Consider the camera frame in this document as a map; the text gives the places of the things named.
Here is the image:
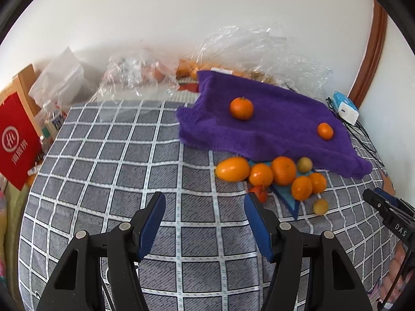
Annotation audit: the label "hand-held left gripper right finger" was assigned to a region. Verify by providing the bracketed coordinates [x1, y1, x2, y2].
[244, 193, 373, 311]

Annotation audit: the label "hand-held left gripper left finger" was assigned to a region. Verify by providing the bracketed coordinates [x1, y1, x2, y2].
[36, 192, 167, 311]

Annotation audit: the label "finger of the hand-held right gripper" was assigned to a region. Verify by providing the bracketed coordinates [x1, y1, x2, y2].
[362, 189, 394, 222]
[373, 187, 401, 206]

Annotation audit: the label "small red fruit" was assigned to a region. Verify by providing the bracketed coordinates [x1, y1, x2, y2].
[248, 185, 269, 203]

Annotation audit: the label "small yellow round fruit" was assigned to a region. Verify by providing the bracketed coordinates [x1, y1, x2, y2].
[313, 199, 329, 216]

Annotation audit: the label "large oval orange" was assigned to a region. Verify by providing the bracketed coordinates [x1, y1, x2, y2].
[215, 157, 251, 182]

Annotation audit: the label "big round orange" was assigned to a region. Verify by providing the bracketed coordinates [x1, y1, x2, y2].
[270, 156, 298, 187]

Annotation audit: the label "green-yellow round fruit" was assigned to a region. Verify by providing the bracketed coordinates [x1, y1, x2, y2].
[297, 157, 313, 174]

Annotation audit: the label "small round orange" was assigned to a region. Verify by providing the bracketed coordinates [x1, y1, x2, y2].
[317, 122, 334, 141]

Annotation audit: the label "orange with green stem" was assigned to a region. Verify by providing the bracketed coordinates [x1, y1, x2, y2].
[230, 96, 254, 121]

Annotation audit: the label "blue plate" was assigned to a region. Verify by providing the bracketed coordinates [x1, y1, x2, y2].
[248, 159, 313, 221]

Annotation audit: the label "grey checked blanket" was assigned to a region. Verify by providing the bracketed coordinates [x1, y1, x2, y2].
[18, 99, 403, 311]

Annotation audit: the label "white blue tissue packet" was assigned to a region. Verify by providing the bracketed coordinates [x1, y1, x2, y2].
[332, 91, 360, 125]

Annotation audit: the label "purple towel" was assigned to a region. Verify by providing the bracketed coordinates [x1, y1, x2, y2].
[175, 70, 373, 179]

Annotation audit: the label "white labelled bottle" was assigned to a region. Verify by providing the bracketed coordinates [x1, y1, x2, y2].
[42, 102, 67, 140]

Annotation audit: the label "yellow-green patterned cloth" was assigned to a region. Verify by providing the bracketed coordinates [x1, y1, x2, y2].
[0, 181, 30, 286]

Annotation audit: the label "clear plastic bag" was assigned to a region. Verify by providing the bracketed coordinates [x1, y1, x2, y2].
[177, 23, 287, 80]
[259, 55, 334, 99]
[97, 50, 180, 104]

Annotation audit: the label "red paper bag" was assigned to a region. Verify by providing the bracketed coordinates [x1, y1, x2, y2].
[0, 91, 44, 191]

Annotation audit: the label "white plastic bag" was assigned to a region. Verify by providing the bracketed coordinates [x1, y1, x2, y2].
[29, 47, 98, 114]

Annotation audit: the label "cardboard box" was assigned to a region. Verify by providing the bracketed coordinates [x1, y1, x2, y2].
[0, 64, 43, 137]

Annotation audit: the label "black cables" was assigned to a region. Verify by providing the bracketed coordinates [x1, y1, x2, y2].
[324, 97, 386, 169]

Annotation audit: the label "brown wooden door frame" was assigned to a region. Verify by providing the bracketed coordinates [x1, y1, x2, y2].
[348, 0, 388, 109]

